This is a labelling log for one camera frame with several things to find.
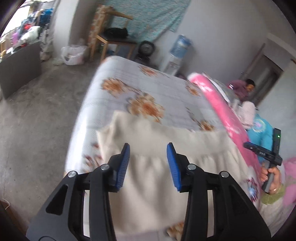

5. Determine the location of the blue water bottle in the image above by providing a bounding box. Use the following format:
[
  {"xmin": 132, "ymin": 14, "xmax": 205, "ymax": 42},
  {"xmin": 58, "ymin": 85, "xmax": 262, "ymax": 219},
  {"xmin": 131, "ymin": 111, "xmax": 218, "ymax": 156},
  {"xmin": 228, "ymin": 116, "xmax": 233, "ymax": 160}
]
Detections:
[{"xmin": 170, "ymin": 35, "xmax": 192, "ymax": 59}]

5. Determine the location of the white plastic bag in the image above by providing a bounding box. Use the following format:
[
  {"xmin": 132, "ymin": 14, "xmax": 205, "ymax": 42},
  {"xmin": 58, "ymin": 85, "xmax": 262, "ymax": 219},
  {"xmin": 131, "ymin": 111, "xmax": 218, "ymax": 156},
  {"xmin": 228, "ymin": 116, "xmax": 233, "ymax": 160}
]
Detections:
[{"xmin": 61, "ymin": 45, "xmax": 87, "ymax": 66}]

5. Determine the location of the wooden chair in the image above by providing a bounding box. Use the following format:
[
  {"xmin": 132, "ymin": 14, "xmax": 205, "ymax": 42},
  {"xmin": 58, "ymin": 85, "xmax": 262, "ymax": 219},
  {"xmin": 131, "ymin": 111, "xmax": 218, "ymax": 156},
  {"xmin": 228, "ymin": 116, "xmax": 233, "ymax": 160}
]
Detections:
[{"xmin": 87, "ymin": 4, "xmax": 137, "ymax": 61}]

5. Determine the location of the floral grey bed sheet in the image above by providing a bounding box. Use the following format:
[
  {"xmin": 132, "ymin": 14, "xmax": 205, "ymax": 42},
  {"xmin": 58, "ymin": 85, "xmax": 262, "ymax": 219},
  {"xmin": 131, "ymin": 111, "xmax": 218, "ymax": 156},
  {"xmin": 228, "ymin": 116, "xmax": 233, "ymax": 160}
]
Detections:
[{"xmin": 65, "ymin": 56, "xmax": 225, "ymax": 173}]

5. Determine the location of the child in purple clothes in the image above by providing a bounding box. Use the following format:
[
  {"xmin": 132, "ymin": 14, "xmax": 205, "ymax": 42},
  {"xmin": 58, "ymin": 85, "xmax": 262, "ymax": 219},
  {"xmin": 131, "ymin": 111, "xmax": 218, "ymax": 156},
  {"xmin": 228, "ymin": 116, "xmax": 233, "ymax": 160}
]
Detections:
[{"xmin": 228, "ymin": 79, "xmax": 255, "ymax": 102}]

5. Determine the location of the lace trimmed grey pillow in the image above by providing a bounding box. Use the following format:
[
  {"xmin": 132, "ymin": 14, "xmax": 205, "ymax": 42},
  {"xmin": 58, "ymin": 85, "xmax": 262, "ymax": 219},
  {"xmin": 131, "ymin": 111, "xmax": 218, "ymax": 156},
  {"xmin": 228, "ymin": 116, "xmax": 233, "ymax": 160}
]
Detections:
[{"xmin": 209, "ymin": 77, "xmax": 237, "ymax": 105}]

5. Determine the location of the checkered pink white garment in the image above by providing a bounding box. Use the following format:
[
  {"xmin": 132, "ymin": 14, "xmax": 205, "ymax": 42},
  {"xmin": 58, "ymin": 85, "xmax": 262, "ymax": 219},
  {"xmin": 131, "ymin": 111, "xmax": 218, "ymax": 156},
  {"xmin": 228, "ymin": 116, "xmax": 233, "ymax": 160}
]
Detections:
[{"xmin": 237, "ymin": 101, "xmax": 256, "ymax": 130}]

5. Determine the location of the beige jacket with black stripes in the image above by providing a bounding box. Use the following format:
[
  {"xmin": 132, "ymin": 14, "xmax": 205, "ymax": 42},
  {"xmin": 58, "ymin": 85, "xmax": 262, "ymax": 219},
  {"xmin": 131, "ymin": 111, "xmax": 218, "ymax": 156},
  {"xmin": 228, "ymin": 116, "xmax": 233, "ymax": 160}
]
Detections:
[{"xmin": 97, "ymin": 111, "xmax": 257, "ymax": 236}]

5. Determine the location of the black item on chair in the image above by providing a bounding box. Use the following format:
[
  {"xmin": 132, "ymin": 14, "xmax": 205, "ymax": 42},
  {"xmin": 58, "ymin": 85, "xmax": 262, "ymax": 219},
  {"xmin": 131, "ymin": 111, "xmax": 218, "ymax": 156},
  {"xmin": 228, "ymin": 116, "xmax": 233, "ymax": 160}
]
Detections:
[{"xmin": 103, "ymin": 28, "xmax": 128, "ymax": 39}]

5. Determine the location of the person's right hand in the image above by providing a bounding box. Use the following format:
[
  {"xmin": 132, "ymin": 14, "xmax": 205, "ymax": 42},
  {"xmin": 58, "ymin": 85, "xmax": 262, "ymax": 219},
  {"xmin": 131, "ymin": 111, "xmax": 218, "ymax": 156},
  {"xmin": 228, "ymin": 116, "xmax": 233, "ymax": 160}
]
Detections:
[{"xmin": 260, "ymin": 163, "xmax": 281, "ymax": 195}]

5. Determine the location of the pink floral blanket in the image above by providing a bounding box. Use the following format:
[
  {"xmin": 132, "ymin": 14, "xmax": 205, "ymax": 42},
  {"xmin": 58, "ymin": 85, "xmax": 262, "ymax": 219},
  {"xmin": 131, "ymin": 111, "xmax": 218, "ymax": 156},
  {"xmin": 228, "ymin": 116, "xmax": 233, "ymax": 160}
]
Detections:
[{"xmin": 188, "ymin": 72, "xmax": 261, "ymax": 208}]

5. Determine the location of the white water dispenser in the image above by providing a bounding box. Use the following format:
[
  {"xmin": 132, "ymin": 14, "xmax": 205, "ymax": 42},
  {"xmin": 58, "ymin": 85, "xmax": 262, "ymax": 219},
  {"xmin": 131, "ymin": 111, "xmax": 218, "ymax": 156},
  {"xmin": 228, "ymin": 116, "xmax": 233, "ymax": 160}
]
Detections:
[{"xmin": 159, "ymin": 54, "xmax": 182, "ymax": 76}]

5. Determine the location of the teal floral wall cloth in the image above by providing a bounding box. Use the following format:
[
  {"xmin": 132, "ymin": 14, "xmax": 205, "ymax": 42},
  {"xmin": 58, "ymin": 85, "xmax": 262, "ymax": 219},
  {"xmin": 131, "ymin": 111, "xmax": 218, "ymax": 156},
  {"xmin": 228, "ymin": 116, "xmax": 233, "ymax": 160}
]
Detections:
[{"xmin": 99, "ymin": 0, "xmax": 191, "ymax": 42}]

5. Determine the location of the blue cartoon blanket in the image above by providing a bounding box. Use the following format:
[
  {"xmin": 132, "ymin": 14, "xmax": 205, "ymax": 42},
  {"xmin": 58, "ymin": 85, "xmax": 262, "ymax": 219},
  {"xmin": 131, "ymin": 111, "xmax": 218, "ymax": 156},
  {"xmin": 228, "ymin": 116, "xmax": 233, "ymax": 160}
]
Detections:
[{"xmin": 247, "ymin": 113, "xmax": 273, "ymax": 150}]

